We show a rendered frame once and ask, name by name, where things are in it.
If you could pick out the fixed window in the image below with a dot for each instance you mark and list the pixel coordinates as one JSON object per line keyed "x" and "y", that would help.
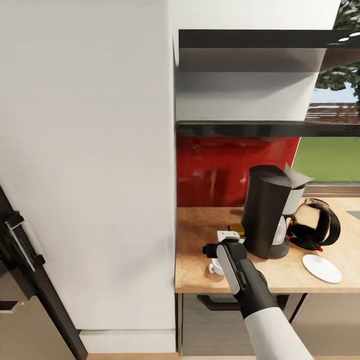
{"x": 334, "y": 162}

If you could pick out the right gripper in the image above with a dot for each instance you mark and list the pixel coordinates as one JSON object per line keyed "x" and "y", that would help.
{"x": 210, "y": 250}

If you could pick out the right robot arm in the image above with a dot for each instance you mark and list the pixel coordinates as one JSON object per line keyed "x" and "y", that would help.
{"x": 271, "y": 334}

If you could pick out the paper coffee filter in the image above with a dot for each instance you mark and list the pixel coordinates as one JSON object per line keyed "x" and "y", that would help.
{"x": 295, "y": 178}

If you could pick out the bottle of coffee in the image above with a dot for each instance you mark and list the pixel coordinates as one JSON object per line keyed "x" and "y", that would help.
{"x": 235, "y": 227}

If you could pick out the coffee cup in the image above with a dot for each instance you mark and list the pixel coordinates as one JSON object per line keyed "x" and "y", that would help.
{"x": 216, "y": 267}

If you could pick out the electric kettle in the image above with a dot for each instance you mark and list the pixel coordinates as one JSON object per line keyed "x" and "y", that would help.
{"x": 318, "y": 225}

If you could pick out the saucer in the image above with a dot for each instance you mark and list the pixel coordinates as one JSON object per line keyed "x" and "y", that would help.
{"x": 322, "y": 268}

